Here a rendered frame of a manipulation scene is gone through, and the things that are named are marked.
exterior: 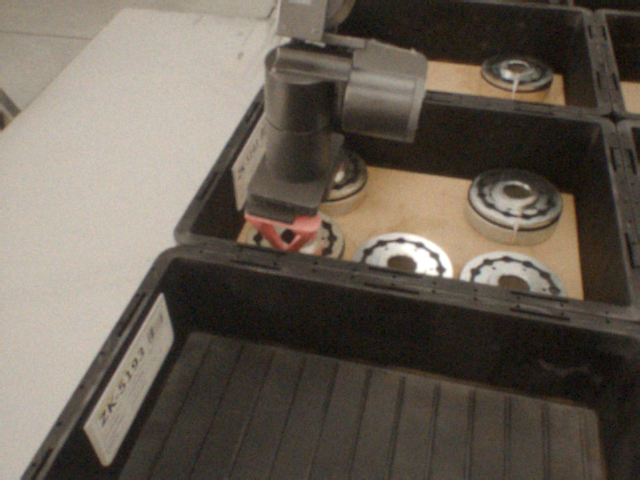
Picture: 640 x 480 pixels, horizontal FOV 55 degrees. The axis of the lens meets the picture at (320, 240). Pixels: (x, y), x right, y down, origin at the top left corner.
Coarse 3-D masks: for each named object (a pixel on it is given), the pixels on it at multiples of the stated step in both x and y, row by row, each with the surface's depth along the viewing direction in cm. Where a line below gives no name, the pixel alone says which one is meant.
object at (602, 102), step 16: (416, 0) 93; (432, 0) 92; (448, 0) 92; (464, 0) 91; (480, 0) 91; (496, 0) 91; (592, 16) 87; (592, 32) 83; (592, 48) 80; (592, 64) 77; (592, 80) 75; (448, 96) 71; (464, 96) 71; (480, 96) 71; (608, 96) 71; (576, 112) 69; (592, 112) 69; (608, 112) 69
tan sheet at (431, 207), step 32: (384, 192) 74; (416, 192) 74; (448, 192) 74; (352, 224) 70; (384, 224) 70; (416, 224) 70; (448, 224) 70; (352, 256) 66; (448, 256) 66; (544, 256) 66; (576, 256) 66; (576, 288) 63
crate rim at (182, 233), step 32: (256, 96) 71; (608, 128) 66; (224, 160) 62; (608, 160) 62; (192, 224) 55; (256, 256) 52; (288, 256) 52; (320, 256) 52; (448, 288) 49; (480, 288) 49; (512, 288) 49
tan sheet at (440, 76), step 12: (432, 72) 96; (444, 72) 96; (456, 72) 96; (468, 72) 96; (432, 84) 93; (444, 84) 93; (456, 84) 93; (468, 84) 93; (552, 84) 93; (552, 96) 90
